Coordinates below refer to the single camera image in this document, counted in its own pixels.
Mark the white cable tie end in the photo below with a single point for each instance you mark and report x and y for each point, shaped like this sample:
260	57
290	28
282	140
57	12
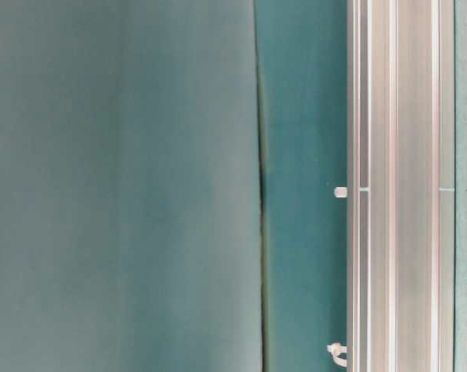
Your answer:
336	350

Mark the white cable tie middle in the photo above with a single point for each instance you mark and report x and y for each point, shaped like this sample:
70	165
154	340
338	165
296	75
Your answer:
341	192

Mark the large silver metal rail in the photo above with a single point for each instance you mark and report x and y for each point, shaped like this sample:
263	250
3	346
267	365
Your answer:
401	186

